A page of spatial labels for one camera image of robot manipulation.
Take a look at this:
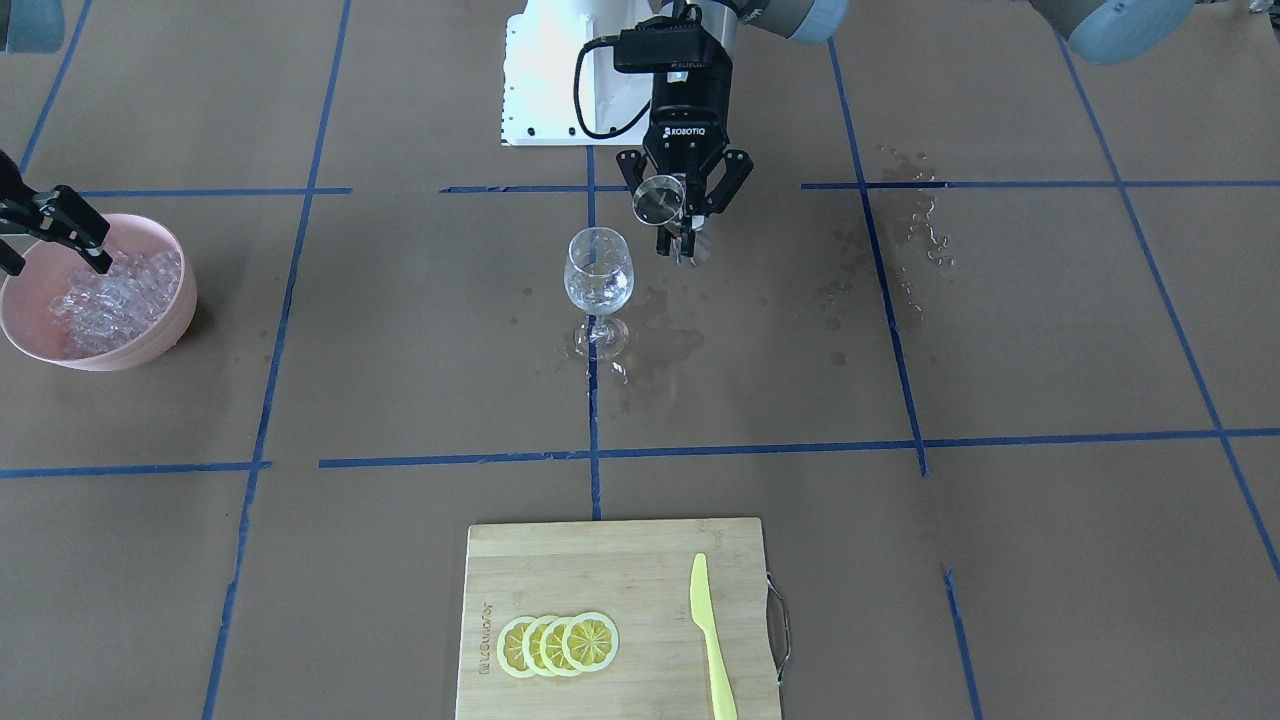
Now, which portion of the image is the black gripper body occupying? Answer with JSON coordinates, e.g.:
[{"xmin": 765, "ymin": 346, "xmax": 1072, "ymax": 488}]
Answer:
[{"xmin": 643, "ymin": 55, "xmax": 733, "ymax": 201}]

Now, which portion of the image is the steel double jigger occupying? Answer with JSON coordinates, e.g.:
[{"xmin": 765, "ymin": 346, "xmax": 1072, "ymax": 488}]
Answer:
[{"xmin": 632, "ymin": 174, "xmax": 710, "ymax": 268}]

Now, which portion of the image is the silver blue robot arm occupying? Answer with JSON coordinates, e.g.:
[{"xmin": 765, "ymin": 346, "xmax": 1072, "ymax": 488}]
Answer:
[{"xmin": 573, "ymin": 1, "xmax": 1197, "ymax": 260}]

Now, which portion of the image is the clear ice cube pile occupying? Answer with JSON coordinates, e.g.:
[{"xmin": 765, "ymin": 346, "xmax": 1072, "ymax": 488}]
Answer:
[{"xmin": 47, "ymin": 250, "xmax": 182, "ymax": 359}]

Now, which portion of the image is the clear wine glass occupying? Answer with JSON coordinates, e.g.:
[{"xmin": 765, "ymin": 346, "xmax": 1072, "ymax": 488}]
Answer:
[{"xmin": 563, "ymin": 225, "xmax": 635, "ymax": 360}]

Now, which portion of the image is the pink bowl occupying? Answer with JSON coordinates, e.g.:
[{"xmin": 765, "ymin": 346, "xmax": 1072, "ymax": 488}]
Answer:
[{"xmin": 3, "ymin": 214, "xmax": 197, "ymax": 372}]

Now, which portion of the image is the bamboo cutting board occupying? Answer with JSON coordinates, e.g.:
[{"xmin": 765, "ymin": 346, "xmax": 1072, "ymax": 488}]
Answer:
[{"xmin": 454, "ymin": 518, "xmax": 783, "ymax": 719}]

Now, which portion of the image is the yellow plastic knife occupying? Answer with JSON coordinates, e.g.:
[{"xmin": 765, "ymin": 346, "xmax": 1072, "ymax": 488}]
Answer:
[{"xmin": 687, "ymin": 552, "xmax": 739, "ymax": 719}]

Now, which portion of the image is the lemon slice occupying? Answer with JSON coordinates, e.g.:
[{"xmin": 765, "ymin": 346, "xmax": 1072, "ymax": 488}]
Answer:
[
  {"xmin": 561, "ymin": 611, "xmax": 620, "ymax": 673},
  {"xmin": 538, "ymin": 618, "xmax": 581, "ymax": 676},
  {"xmin": 521, "ymin": 615, "xmax": 556, "ymax": 676},
  {"xmin": 497, "ymin": 616, "xmax": 534, "ymax": 678}
]

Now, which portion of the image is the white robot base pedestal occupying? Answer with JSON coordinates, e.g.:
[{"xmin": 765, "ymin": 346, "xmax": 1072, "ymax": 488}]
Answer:
[{"xmin": 500, "ymin": 1, "xmax": 654, "ymax": 147}]

